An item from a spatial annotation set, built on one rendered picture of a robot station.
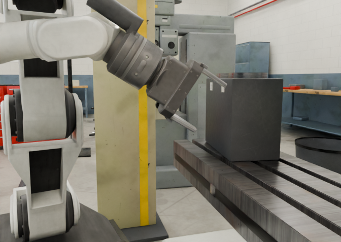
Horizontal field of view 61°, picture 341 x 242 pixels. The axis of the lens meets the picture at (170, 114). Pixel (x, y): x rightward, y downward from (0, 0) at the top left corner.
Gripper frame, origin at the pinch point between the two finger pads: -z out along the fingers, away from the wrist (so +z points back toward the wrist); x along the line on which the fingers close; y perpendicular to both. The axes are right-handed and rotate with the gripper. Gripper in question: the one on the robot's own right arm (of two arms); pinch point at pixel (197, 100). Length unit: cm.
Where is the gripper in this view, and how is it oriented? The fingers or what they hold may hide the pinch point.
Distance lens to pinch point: 57.7
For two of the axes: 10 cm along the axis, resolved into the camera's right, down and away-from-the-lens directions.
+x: 5.5, -8.2, -1.4
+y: -1.4, -2.6, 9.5
